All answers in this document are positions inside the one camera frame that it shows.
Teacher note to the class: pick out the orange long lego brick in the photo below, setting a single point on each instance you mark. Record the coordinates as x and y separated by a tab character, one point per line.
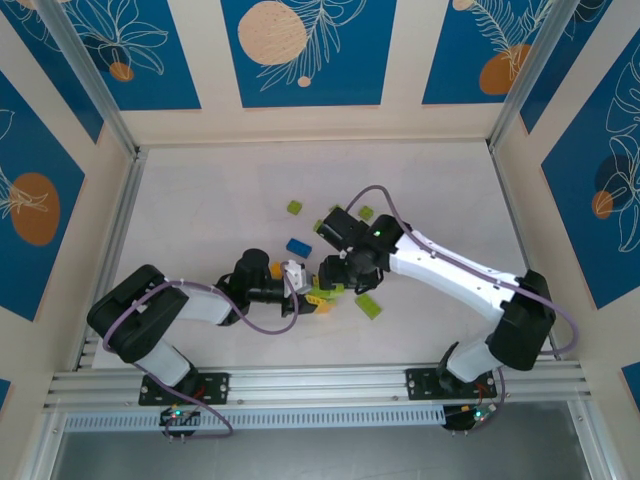
315	299

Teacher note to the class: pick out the orange square lego brick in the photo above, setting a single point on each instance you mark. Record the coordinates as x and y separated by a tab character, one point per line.
275	270
326	310

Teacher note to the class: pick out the blue long lego brick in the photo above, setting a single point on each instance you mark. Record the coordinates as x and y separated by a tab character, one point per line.
298	248

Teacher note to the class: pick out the green square lego brick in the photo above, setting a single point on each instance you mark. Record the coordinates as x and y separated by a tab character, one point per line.
366	214
294	207
317	225

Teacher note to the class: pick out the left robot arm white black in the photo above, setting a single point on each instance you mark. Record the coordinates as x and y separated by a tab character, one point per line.
200	307

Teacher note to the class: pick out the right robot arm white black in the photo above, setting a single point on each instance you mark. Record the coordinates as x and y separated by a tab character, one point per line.
450	277

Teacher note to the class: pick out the grey metal sheet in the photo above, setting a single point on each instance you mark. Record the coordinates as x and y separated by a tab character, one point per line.
320	457

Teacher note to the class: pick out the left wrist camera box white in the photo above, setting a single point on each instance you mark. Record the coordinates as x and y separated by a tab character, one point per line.
297	277

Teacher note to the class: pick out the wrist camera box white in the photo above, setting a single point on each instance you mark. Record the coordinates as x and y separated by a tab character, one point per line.
297	277
343	254

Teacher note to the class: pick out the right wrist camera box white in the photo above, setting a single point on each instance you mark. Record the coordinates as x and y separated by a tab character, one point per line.
343	254

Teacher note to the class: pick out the aluminium front rail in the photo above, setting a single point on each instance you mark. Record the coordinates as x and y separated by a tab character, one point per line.
320	382

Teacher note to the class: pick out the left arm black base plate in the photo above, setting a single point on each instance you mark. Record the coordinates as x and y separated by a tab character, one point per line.
217	387

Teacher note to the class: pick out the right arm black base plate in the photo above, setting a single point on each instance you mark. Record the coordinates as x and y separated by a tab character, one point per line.
420	384

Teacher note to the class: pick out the aluminium side rail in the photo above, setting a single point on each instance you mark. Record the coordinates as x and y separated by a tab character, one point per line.
515	220
129	185

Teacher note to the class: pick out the blue floral wall panel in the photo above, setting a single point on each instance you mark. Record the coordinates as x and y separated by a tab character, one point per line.
560	75
575	250
30	280
175	75
350	75
450	60
60	85

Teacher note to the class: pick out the aluminium frame post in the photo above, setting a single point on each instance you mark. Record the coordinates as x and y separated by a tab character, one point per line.
95	85
530	70

